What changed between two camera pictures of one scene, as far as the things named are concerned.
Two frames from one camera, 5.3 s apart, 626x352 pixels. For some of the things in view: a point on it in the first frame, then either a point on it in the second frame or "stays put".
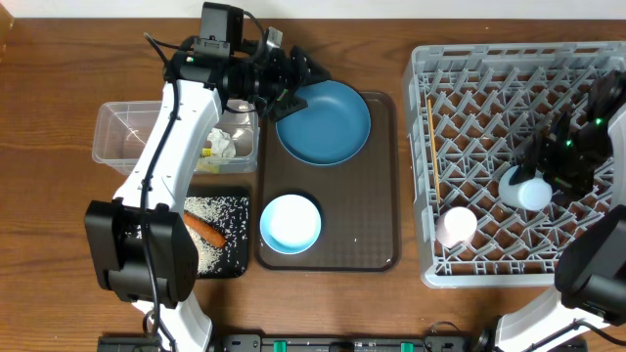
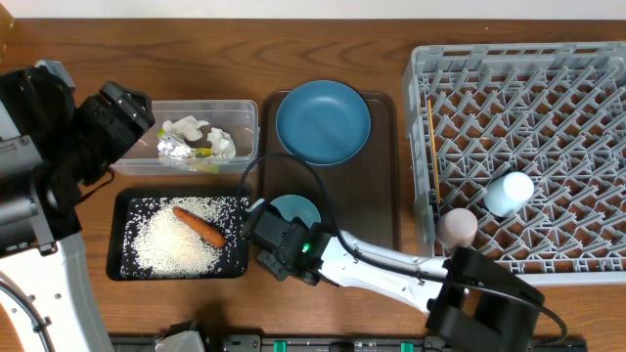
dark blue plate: [333, 128] stays put
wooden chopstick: [433, 150] stays put
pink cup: [455, 225] stays put
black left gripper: [288, 81] to [113, 131]
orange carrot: [204, 229] stays put
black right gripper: [580, 185] to [279, 271]
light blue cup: [533, 195] to [507, 194]
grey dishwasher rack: [472, 111] stays put
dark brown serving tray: [358, 200] stays put
